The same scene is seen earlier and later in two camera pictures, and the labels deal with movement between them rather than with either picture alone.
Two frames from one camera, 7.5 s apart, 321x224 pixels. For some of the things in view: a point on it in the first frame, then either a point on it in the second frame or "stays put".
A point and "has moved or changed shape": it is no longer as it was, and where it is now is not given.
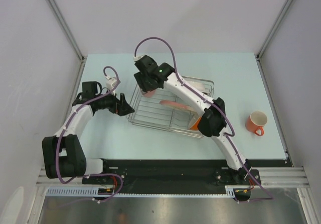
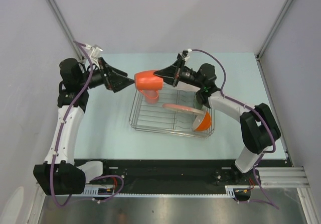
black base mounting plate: [181, 173] stays put
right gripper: [140, 78] → [173, 73]
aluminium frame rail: [269, 177] stays put
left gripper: [120, 107] → [115, 80]
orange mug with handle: [256, 121] has moved or changed shape
